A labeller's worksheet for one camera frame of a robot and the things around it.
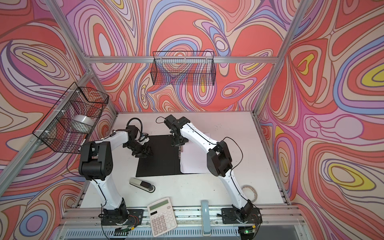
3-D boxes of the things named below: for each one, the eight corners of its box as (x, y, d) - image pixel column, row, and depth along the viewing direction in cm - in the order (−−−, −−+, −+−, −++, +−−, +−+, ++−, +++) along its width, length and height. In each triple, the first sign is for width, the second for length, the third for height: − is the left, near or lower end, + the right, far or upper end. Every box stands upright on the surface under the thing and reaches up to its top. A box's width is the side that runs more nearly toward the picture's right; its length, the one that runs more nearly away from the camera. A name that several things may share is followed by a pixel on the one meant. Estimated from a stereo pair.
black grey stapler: (129, 184, 85) (127, 182, 82) (133, 179, 87) (130, 176, 84) (153, 194, 82) (151, 191, 79) (156, 187, 84) (154, 185, 81)
